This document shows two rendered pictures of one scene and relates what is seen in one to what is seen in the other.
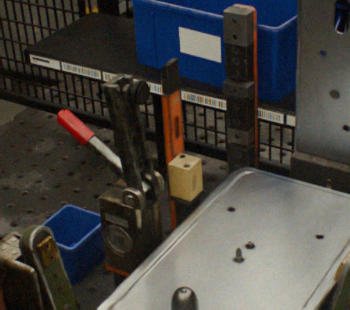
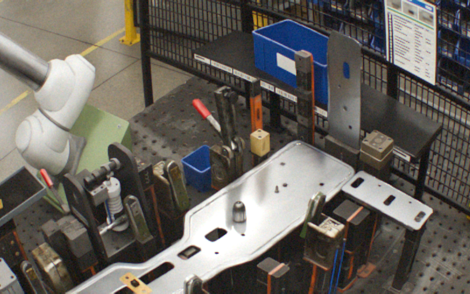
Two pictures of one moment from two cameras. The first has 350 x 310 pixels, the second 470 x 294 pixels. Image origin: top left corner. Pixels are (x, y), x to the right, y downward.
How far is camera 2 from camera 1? 68 cm
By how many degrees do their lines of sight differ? 12
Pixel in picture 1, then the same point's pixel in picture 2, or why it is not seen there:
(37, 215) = (188, 147)
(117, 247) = (217, 176)
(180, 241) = (249, 178)
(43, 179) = (196, 125)
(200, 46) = (287, 65)
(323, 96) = (340, 108)
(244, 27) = (305, 63)
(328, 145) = (342, 134)
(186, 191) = (259, 150)
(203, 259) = (258, 189)
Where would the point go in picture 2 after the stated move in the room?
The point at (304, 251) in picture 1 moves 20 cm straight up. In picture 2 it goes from (311, 191) to (313, 121)
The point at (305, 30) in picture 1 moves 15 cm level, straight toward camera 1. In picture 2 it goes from (331, 73) to (319, 101)
